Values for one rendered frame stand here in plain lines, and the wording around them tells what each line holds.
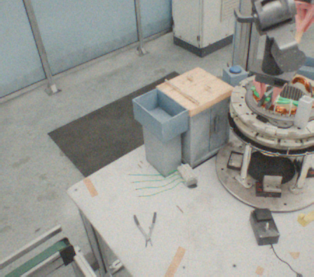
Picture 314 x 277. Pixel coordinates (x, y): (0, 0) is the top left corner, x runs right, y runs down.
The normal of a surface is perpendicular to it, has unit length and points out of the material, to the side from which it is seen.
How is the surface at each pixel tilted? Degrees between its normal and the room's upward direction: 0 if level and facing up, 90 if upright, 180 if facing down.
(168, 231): 0
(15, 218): 0
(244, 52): 90
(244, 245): 0
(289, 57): 91
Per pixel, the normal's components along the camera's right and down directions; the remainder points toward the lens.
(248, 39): 0.03, 0.63
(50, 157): -0.06, -0.77
